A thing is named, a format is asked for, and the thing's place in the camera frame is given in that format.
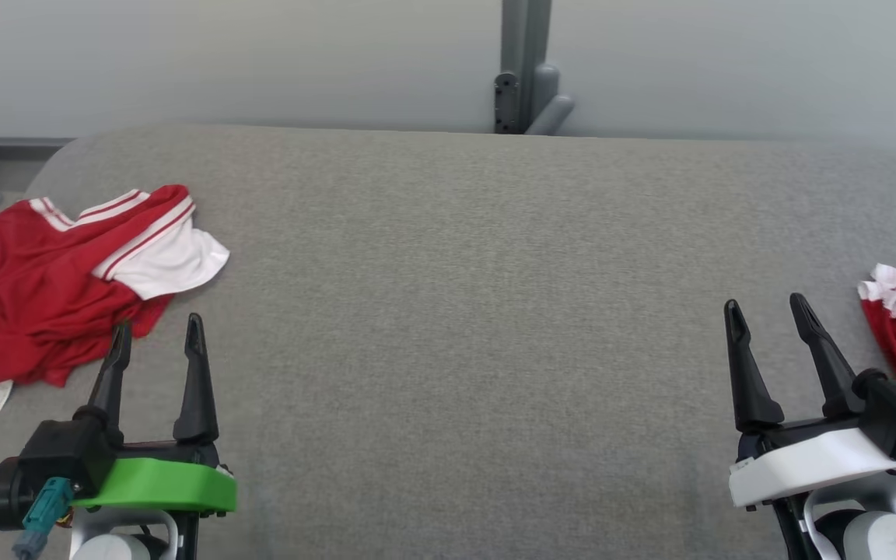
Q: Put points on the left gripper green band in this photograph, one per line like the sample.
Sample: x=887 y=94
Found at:
x=160 y=482

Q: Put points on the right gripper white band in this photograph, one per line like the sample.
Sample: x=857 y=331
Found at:
x=813 y=463

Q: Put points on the red Bulls 23 jersey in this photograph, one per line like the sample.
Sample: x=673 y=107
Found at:
x=43 y=303

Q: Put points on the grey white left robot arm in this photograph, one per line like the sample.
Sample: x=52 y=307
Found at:
x=121 y=540

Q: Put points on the grey fabric sofa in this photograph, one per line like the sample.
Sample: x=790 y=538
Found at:
x=463 y=327

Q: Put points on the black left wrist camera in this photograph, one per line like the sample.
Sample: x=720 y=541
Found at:
x=59 y=459

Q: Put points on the grey metal post with hinge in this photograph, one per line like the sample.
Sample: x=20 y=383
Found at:
x=524 y=70

